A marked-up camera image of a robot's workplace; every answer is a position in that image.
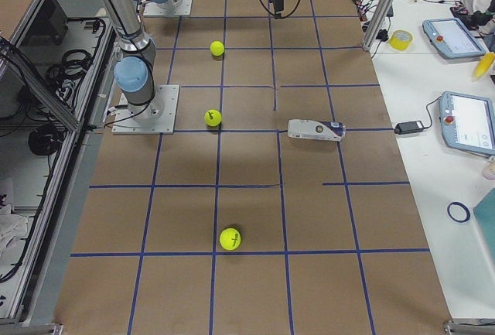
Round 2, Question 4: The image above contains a tennis ball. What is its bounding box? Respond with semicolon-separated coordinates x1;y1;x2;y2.
210;40;225;56
219;227;241;251
204;109;222;128

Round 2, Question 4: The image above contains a tennis ball middle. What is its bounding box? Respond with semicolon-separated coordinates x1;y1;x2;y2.
204;109;222;128

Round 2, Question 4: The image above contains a yellow corn toy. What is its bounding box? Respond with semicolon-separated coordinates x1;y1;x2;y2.
472;52;495;80

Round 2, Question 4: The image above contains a tennis ball far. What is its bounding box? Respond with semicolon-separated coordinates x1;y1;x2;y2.
210;40;225;56

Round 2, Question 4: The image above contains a near teach pendant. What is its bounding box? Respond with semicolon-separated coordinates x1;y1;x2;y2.
439;91;494;157

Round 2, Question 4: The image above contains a white blue tennis ball can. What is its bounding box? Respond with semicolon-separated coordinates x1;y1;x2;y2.
288;119;346;142

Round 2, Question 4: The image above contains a tennis ball nearest front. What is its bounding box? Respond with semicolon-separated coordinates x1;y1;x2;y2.
219;227;241;251

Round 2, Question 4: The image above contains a blue tape ring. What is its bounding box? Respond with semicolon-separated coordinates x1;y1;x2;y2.
447;201;472;224

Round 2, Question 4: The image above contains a yellow tape roll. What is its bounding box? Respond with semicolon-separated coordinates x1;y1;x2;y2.
389;29;413;51

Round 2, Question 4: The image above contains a black power adapter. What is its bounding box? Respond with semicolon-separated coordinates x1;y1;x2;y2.
394;121;425;135

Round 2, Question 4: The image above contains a far teach pendant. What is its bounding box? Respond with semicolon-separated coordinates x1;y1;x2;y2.
422;18;486;59

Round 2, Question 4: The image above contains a teal foam block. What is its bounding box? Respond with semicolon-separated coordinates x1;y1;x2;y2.
473;188;495;260

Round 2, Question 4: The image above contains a teach pendant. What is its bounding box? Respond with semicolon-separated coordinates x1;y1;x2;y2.
422;18;486;59
439;91;494;157

